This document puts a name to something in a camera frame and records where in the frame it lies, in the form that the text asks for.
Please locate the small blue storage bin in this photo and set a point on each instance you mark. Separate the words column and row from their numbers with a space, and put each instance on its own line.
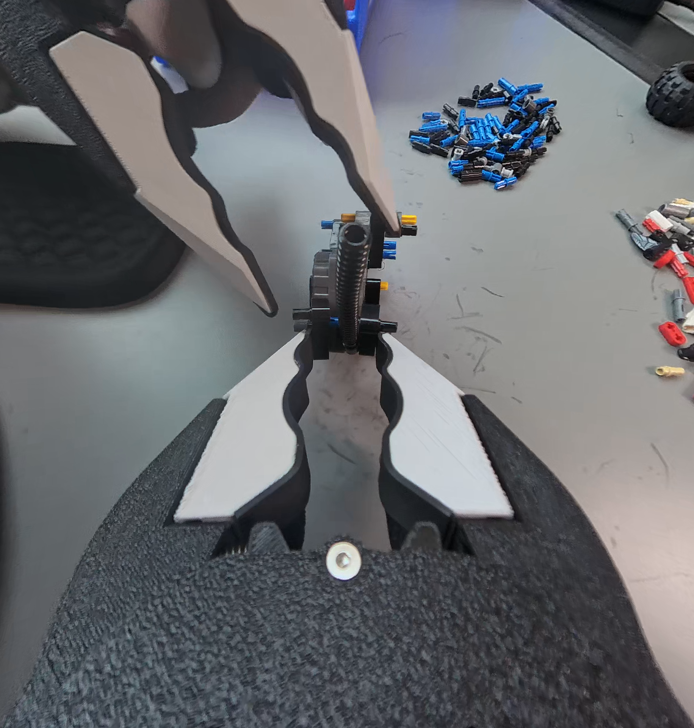
column 352, row 23

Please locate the grey desk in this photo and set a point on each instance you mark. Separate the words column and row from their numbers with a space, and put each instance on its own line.
column 551, row 369

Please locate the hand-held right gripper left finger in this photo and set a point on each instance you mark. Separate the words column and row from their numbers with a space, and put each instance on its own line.
column 239, row 455

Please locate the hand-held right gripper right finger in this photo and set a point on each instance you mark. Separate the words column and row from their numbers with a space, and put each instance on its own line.
column 443, row 455

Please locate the pile of blue black pins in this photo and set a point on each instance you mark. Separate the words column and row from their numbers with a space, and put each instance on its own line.
column 489, row 136

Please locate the pile of mixed brick pieces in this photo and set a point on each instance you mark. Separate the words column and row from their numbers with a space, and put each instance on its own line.
column 688, row 227

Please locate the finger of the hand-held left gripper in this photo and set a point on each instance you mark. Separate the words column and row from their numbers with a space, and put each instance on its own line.
column 330, row 85
column 131, row 125

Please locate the black office chair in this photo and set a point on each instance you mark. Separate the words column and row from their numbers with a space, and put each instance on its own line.
column 57, row 227

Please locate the black desk mat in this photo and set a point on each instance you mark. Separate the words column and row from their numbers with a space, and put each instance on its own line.
column 608, row 34

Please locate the black toy tire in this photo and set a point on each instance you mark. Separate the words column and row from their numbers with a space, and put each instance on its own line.
column 665, row 96

